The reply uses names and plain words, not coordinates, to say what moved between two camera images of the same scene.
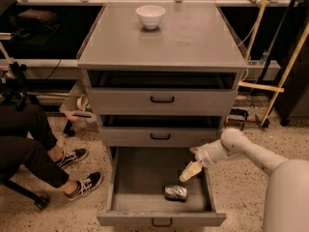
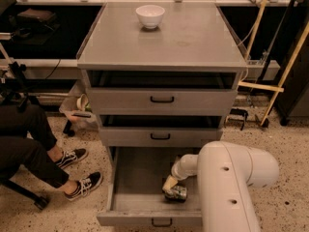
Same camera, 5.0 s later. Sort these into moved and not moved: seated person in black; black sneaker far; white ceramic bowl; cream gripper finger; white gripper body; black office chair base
Moved: white gripper body; cream gripper finger
Not moved: seated person in black; black sneaker far; black office chair base; white ceramic bowl
